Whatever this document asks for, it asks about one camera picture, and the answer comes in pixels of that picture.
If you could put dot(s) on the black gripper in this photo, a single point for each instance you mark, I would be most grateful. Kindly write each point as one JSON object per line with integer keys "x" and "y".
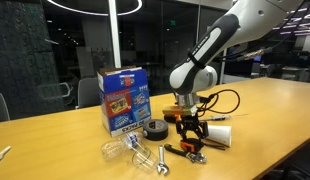
{"x": 187, "y": 122}

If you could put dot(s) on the black measuring tape orange trim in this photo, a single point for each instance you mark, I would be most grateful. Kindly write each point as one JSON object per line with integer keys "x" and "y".
{"x": 188, "y": 146}

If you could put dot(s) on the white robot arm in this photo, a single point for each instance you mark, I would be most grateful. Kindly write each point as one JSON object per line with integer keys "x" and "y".
{"x": 201, "y": 43}

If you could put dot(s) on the white paper cup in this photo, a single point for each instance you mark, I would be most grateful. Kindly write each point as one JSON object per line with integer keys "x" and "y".
{"x": 221, "y": 135}

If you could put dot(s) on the blue cardboard snack box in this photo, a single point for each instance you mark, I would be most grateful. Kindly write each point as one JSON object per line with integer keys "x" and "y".
{"x": 125, "y": 100}

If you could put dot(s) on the silver vernier caliper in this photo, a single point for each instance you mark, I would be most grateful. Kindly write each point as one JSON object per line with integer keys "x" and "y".
{"x": 216, "y": 117}

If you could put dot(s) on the silver combination wrench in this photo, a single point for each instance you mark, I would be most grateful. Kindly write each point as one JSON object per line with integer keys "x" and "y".
{"x": 160, "y": 160}

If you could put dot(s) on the clear plastic bottle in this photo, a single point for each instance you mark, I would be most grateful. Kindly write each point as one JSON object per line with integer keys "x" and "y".
{"x": 115, "y": 150}

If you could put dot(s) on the grey office chair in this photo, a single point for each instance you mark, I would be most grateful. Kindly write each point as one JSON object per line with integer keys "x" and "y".
{"x": 88, "y": 93}
{"x": 0, "y": 108}

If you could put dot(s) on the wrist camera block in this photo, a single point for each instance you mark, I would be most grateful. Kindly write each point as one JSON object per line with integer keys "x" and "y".
{"x": 178, "y": 110}

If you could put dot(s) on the black duct tape roll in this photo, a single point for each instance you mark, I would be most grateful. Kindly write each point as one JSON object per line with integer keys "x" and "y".
{"x": 155, "y": 133}

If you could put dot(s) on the white window post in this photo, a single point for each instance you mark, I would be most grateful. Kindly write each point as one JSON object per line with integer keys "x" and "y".
{"x": 114, "y": 33}

